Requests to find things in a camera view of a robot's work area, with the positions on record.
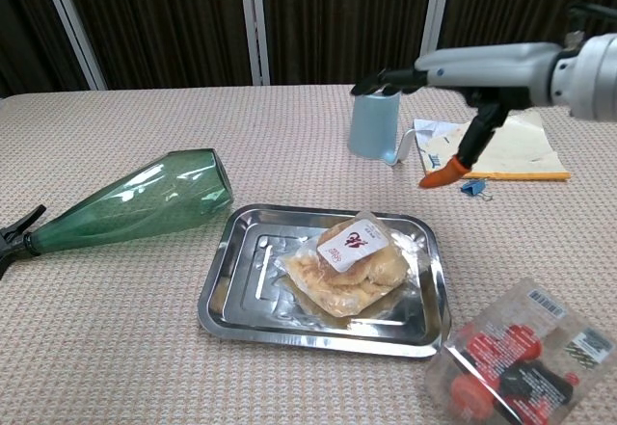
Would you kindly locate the bag of yellow snacks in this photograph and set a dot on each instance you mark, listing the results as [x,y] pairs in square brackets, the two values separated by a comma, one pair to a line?
[347,271]

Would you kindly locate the light blue plastic cup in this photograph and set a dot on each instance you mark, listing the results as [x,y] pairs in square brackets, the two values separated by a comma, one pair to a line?
[373,126]

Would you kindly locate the worn yellow-edged notebook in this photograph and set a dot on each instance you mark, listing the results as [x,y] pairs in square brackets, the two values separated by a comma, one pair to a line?
[520,155]

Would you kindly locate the green plastic spray bottle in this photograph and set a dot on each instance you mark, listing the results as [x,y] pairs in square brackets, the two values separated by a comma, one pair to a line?
[144,203]

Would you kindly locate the blue binder clip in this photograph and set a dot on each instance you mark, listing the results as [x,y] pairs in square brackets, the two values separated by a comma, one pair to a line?
[474,188]

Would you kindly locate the clear package with red-black item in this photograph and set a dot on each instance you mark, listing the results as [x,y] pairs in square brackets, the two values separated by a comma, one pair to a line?
[520,372]

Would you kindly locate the right grey-black robot hand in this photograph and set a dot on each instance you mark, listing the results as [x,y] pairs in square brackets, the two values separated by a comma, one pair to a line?
[482,66]

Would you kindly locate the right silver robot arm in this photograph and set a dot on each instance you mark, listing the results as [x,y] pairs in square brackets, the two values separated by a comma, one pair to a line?
[590,75]

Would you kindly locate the stainless steel rectangular tray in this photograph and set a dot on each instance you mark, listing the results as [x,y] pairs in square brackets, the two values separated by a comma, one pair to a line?
[250,319]

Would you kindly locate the grey metal partition post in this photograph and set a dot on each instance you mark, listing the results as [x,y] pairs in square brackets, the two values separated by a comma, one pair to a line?
[436,15]
[254,22]
[72,25]

